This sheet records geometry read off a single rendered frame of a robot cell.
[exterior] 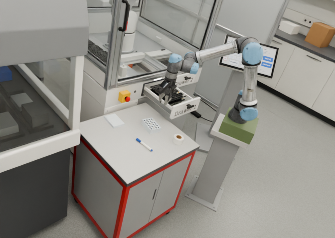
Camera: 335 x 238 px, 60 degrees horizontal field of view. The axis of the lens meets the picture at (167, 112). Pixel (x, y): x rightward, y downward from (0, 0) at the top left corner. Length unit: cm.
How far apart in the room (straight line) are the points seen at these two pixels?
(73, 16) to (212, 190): 182
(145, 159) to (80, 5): 93
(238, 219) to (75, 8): 211
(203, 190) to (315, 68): 280
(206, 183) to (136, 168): 99
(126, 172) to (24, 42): 85
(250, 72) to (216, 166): 89
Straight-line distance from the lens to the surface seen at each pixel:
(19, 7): 125
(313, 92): 481
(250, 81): 189
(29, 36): 127
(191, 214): 257
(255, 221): 278
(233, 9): 370
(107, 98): 201
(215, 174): 246
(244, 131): 214
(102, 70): 196
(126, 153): 177
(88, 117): 229
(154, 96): 213
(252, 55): 179
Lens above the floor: 196
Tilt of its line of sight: 33 degrees down
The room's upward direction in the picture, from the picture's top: 15 degrees clockwise
